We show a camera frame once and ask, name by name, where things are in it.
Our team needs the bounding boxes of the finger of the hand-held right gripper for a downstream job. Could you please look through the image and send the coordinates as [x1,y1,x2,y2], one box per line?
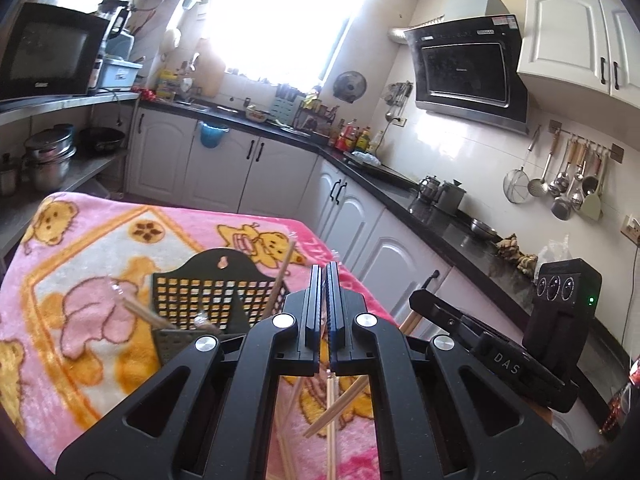
[409,290,497,357]

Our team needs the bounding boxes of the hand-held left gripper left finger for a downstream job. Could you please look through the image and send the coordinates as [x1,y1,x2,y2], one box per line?
[56,264,326,480]

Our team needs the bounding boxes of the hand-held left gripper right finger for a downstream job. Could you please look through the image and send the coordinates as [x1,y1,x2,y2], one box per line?
[326,261,586,480]

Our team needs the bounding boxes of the dark perforated utensil holder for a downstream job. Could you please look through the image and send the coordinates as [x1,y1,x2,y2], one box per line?
[150,249,293,376]

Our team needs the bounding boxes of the row of hanging kitchen utensils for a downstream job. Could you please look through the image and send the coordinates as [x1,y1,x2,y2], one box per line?
[547,135,608,222]

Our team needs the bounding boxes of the small hanging metal utensils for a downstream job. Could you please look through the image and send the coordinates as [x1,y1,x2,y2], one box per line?
[384,81,415,122]

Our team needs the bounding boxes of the clear plastic bag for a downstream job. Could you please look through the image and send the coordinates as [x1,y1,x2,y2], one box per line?
[542,235,571,262]

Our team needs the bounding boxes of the ginger roots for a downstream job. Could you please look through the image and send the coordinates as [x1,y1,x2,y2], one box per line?
[497,232,538,276]

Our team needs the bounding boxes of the black kitchen countertop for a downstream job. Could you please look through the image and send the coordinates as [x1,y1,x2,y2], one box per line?
[137,97,631,411]

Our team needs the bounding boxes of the stainless steel bowl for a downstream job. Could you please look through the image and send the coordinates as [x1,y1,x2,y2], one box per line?
[468,217,501,241]

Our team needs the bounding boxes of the metal kettles on counter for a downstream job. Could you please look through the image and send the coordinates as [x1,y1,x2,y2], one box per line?
[434,178,467,216]

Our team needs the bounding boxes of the glass french press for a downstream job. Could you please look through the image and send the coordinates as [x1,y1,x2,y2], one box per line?
[417,175,442,204]

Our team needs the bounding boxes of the black gas stove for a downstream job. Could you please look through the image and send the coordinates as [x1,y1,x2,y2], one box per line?
[342,151,421,186]

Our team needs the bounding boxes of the white base cabinets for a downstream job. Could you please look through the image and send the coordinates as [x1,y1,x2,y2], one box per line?
[122,105,601,456]

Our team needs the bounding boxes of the row of condiment bottles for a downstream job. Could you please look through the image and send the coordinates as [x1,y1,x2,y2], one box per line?
[327,119,388,153]

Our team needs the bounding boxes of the black spice rack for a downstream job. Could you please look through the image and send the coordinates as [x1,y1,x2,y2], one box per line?
[292,100,341,133]

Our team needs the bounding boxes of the blue hanging bin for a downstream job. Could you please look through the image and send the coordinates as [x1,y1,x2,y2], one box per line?
[199,121,230,151]

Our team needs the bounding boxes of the pale blue knife block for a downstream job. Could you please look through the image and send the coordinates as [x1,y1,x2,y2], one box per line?
[270,84,301,126]

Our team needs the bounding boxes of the pink bear printed blanket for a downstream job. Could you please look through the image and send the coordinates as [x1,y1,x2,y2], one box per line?
[0,191,401,480]

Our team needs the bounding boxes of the black range hood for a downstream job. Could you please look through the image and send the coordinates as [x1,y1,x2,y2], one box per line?
[387,0,531,136]

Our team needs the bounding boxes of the wooden cutting board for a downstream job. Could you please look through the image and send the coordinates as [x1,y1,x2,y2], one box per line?
[192,37,227,98]

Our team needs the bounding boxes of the yellow plastic container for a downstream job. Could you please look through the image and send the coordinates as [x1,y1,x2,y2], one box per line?
[157,70,179,102]

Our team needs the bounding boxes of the black wok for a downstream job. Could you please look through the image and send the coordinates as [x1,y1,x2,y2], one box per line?
[77,126,127,155]

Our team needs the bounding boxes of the kitchen window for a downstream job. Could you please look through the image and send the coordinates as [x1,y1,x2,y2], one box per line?
[197,0,373,88]

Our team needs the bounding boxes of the stacked stainless steel pots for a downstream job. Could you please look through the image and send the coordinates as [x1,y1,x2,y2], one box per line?
[22,124,78,193]

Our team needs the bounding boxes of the pale blue dish box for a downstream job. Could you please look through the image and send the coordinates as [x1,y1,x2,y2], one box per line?
[95,56,144,92]

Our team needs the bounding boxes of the steel shelf rack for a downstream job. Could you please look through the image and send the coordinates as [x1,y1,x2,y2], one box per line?
[0,91,141,261]

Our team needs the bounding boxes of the pale blue appliance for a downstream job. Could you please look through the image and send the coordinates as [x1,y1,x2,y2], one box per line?
[107,32,136,61]

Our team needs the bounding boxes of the small lidded steel pot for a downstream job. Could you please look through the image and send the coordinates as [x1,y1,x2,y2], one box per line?
[0,152,22,196]

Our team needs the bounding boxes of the black blender jug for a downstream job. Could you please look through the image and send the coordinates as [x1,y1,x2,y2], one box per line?
[97,0,132,43]

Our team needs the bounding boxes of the black microwave oven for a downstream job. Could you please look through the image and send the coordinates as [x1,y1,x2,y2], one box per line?
[0,1,112,103]

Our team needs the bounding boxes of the metal utensil rail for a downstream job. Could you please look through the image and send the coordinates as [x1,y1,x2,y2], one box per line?
[549,120,626,163]

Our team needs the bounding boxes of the small grey wall fan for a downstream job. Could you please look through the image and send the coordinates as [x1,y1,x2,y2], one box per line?
[333,71,367,103]

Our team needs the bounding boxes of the white wall cabinet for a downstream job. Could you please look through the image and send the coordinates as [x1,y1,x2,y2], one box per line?
[516,0,640,98]

